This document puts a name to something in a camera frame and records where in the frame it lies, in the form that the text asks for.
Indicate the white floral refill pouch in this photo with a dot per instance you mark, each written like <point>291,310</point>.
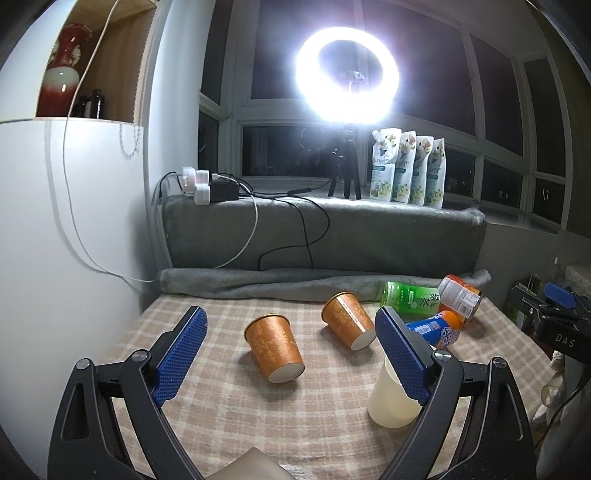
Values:
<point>383,170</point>
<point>437,177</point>
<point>406,170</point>
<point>422,175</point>

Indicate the black tripod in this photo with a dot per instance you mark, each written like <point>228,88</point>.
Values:
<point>348,157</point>

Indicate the white plug adapter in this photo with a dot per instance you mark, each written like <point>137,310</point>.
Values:
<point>202,194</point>
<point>188,179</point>
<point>202,177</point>

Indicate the beige plaid blanket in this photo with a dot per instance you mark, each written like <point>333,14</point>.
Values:
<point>221,406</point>

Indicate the small dark bottle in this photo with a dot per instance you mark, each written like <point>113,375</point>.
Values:
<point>82,107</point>

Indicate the beige pad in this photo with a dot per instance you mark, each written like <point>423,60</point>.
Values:
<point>254,466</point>

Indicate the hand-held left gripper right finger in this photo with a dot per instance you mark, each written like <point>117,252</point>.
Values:
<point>402,362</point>

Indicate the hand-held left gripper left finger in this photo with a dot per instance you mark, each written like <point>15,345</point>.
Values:
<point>180,357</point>

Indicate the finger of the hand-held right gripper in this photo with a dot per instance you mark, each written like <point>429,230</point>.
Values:
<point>559,295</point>

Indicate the grey cushion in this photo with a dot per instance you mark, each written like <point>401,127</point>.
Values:
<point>392,235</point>

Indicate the green tea bottle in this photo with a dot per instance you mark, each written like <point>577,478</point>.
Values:
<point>408,297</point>

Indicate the white framed window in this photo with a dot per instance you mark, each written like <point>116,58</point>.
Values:
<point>457,134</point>

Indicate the red white vase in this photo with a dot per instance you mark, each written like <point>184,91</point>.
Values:
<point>62,83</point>

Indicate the white cloth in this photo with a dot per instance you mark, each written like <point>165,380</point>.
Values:
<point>556,383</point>

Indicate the blue orange drink bottle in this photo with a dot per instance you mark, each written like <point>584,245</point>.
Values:
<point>436,330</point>

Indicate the cream plastic cup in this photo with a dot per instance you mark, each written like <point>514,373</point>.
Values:
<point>388,401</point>

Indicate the orange white drink bottle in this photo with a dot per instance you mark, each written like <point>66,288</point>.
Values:
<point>461,297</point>

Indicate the orange patterned paper cup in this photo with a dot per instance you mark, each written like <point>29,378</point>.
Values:
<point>274,346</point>
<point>346,318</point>

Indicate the black power adapter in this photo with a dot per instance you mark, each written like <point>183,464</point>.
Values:
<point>224,190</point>

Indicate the wooden wall niche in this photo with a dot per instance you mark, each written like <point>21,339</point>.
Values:
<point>129,69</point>

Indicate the tall dark bottle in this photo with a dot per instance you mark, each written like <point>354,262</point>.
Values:
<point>98,104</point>

